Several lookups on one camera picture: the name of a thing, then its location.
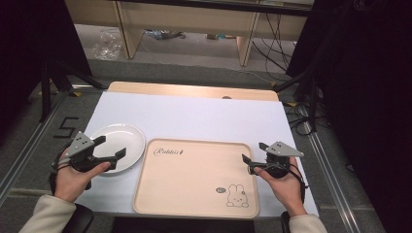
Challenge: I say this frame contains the hanging black cables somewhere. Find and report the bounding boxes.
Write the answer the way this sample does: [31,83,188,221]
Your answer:
[252,13,297,74]

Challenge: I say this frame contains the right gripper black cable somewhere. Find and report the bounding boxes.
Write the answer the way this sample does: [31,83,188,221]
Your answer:
[290,163,310,205]

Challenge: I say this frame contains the white round plate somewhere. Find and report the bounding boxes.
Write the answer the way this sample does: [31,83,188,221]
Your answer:
[89,123,147,175]

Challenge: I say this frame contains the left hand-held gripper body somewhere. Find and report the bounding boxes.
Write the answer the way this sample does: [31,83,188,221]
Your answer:
[64,130,101,173]

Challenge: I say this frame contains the clear plastic bag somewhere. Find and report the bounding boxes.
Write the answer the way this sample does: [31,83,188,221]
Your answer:
[91,28,123,61]

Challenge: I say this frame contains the beige tray with rabbit print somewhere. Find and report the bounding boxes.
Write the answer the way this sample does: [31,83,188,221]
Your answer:
[132,138,260,219]

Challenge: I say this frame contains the person's left hand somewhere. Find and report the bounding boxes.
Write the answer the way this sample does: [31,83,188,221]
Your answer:
[52,149,112,204]

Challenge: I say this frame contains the black metal stand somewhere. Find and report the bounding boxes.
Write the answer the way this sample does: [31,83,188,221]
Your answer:
[273,69,321,132]
[38,57,107,123]

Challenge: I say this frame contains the black floor cables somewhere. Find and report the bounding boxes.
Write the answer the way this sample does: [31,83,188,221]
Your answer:
[285,102,317,137]

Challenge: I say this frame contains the aluminium floor rail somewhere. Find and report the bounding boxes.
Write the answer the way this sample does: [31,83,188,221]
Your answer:
[299,106,362,233]
[0,91,71,206]

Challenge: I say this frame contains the white table cover sheet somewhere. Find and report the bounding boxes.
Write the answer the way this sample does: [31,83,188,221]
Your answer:
[75,91,320,218]

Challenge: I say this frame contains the black curtain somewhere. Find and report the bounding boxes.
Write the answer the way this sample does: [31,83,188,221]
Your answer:
[286,0,412,233]
[0,0,93,145]

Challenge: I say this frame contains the light wooden desk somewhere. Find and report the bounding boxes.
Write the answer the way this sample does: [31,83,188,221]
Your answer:
[64,0,313,68]

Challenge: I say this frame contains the person's right hand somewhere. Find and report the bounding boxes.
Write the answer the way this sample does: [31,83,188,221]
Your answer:
[253,156,308,218]

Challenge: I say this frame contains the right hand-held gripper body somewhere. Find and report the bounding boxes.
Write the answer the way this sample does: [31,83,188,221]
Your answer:
[264,141,305,180]

